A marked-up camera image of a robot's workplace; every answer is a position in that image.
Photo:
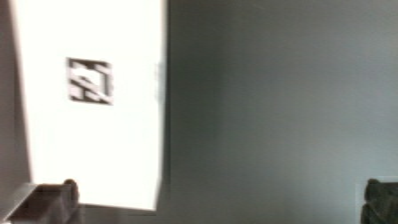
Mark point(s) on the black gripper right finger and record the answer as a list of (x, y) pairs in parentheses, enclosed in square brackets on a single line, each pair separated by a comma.
[(381, 207)]

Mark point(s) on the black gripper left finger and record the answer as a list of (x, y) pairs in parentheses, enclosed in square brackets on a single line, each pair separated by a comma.
[(49, 205)]

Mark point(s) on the white cabinet top box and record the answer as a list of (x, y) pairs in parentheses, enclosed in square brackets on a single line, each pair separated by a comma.
[(91, 62)]

